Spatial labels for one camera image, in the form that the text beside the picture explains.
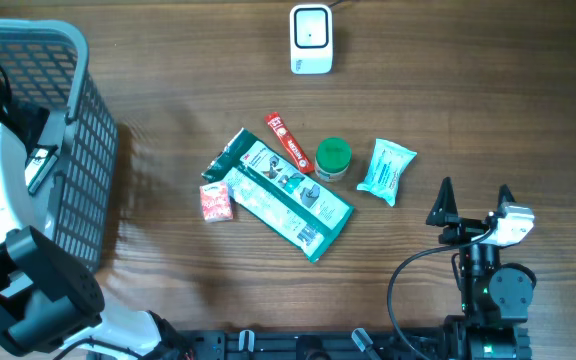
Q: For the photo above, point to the small black white box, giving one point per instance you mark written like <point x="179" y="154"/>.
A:
<point x="38" y="166"/>

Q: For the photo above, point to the grey plastic laundry basket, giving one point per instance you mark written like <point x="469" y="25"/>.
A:
<point x="47" y="64"/>

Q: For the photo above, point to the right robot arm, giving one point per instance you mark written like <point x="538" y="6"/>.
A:
<point x="495" y="297"/>

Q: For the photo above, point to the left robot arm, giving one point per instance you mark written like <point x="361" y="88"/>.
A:
<point x="49" y="301"/>

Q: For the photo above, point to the red coffee stick sachet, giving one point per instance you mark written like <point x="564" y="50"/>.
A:
<point x="277" y="125"/>

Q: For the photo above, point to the red tissue pack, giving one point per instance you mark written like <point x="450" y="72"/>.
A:
<point x="215" y="202"/>

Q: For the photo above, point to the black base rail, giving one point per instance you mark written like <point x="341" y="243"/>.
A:
<point x="432" y="343"/>

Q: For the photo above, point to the mint toilet wipes pack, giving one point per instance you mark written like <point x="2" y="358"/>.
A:
<point x="389" y="160"/>

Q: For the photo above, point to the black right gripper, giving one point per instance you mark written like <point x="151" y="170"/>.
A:
<point x="444" y="213"/>

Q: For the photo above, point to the green white wipes packet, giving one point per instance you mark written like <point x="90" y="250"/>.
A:
<point x="291" y="203"/>

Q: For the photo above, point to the green lid jar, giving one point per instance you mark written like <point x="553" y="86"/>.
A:
<point x="333" y="157"/>

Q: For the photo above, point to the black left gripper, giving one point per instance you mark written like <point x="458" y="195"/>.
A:
<point x="41" y="115"/>

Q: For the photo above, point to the white barcode scanner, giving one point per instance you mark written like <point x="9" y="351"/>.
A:
<point x="311" y="39"/>

